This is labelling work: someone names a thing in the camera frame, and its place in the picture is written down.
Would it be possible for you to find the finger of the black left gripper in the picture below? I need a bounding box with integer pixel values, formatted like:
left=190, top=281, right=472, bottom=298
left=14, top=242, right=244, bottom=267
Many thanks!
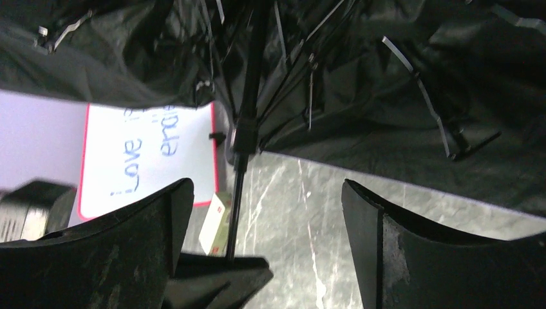
left=162, top=253, right=273, bottom=309

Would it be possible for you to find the small beige cardboard box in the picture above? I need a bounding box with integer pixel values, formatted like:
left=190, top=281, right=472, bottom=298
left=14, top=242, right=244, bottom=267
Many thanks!
left=198, top=192, right=232, bottom=256

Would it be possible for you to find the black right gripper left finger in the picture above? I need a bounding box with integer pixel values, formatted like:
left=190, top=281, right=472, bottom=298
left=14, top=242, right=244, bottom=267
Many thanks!
left=1, top=178, right=194, bottom=308

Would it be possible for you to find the black and lavender umbrella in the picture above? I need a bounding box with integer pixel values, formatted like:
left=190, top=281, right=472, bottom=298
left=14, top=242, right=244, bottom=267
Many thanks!
left=0, top=0, right=546, bottom=262

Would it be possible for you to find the black whiteboard clip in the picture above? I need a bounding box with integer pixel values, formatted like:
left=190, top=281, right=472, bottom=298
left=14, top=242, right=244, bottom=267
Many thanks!
left=209, top=132, right=227, bottom=147

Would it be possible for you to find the pink framed whiteboard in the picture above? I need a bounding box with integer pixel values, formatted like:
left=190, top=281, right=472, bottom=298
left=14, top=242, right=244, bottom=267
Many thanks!
left=77, top=103, right=220, bottom=221

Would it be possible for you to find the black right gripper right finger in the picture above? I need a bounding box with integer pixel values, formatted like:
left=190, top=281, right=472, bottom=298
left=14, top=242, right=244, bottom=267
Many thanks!
left=341, top=179, right=545, bottom=308

